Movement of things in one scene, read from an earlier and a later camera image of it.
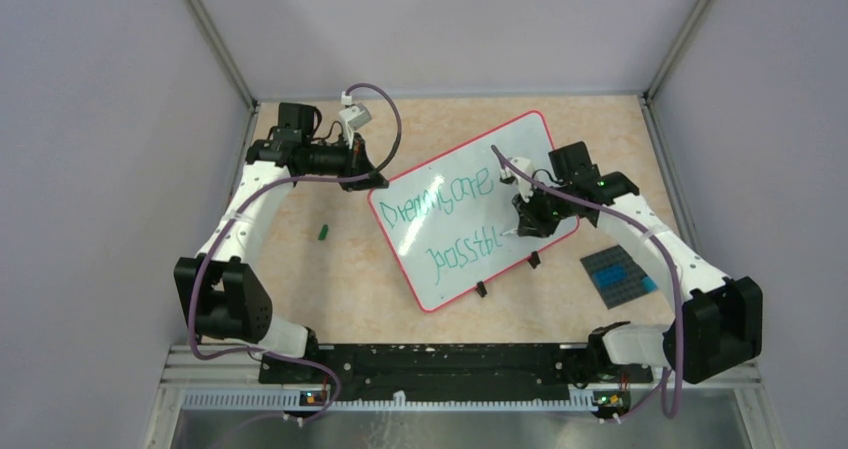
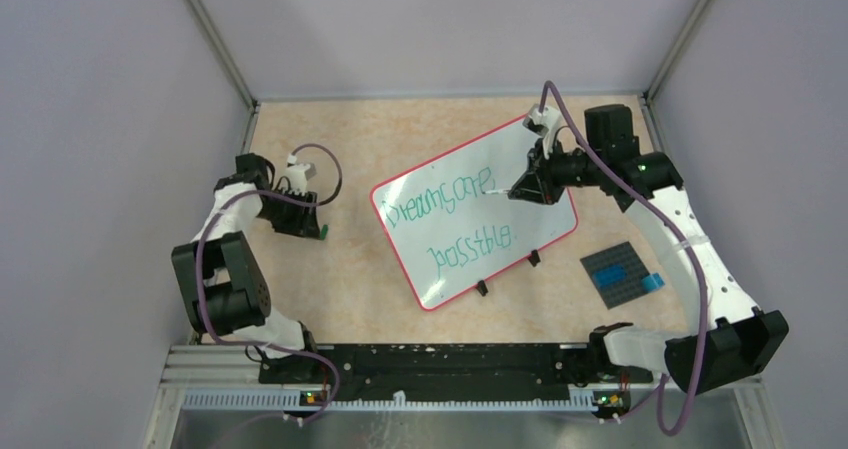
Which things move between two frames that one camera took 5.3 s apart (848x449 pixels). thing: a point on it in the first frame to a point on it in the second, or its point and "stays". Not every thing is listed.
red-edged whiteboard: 440,225 stays
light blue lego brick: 649,285 stays
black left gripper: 357,162 to 304,223
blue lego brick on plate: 610,275 stays
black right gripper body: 545,209 to 559,172
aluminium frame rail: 203,365 stays
